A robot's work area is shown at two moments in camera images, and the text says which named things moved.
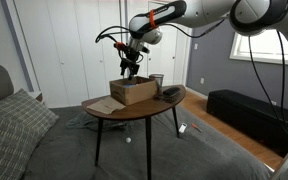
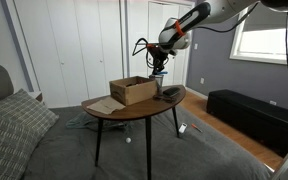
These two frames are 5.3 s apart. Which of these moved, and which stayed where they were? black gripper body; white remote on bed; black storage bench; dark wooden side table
Moved: black gripper body
Stayed: black storage bench; dark wooden side table; white remote on bed
